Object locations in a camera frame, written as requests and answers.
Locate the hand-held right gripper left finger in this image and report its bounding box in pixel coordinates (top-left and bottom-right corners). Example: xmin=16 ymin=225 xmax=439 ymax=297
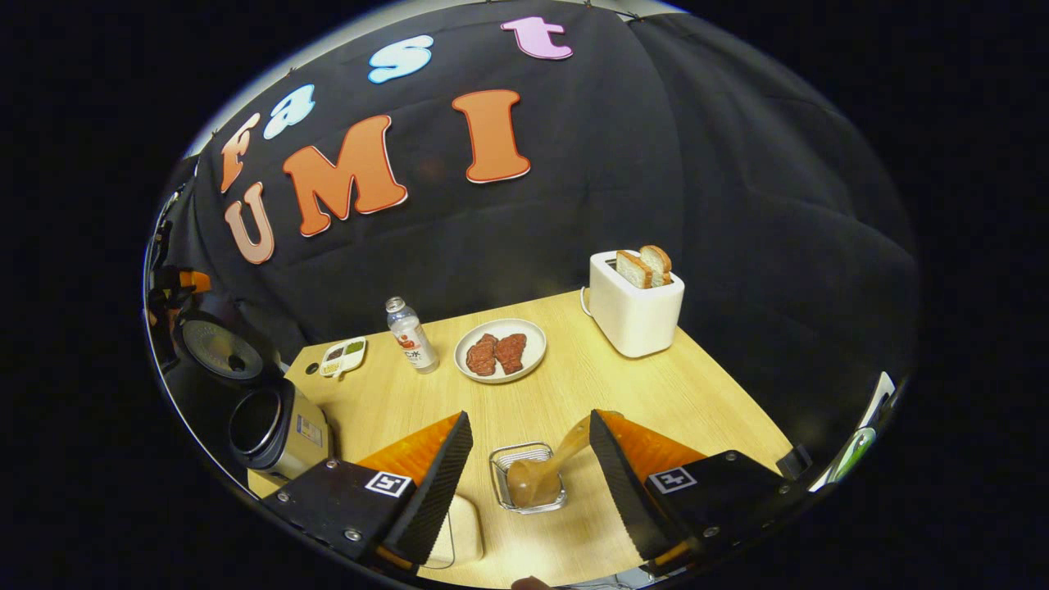
xmin=262 ymin=411 xmax=475 ymax=574

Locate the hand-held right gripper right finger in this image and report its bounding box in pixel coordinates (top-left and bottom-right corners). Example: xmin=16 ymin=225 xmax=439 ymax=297
xmin=588 ymin=410 xmax=808 ymax=574

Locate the wooden spoon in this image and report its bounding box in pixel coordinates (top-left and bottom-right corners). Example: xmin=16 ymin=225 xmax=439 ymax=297
xmin=506 ymin=415 xmax=596 ymax=508

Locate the dark grey rice cooker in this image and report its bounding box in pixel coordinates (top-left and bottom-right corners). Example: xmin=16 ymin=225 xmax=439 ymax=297
xmin=170 ymin=305 xmax=334 ymax=482

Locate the red meat piece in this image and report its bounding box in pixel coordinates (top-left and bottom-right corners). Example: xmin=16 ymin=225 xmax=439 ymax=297
xmin=465 ymin=333 xmax=500 ymax=378
xmin=493 ymin=332 xmax=529 ymax=376

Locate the clear drink bottle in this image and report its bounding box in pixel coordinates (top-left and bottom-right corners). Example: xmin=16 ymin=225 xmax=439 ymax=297
xmin=384 ymin=296 xmax=442 ymax=376

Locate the white divided sauce dish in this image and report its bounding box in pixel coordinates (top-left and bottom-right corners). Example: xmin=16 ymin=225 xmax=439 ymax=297
xmin=318 ymin=336 xmax=369 ymax=379

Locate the white toaster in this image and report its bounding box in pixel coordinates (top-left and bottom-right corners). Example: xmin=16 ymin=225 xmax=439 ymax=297
xmin=581 ymin=250 xmax=687 ymax=360

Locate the small black block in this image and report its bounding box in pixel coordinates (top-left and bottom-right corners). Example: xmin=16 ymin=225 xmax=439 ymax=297
xmin=774 ymin=444 xmax=813 ymax=481

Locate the white round plate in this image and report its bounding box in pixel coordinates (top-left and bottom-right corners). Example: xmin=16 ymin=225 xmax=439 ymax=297
xmin=453 ymin=317 xmax=548 ymax=385

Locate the black backdrop cloth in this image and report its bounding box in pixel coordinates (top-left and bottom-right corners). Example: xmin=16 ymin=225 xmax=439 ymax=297
xmin=143 ymin=0 xmax=920 ymax=492

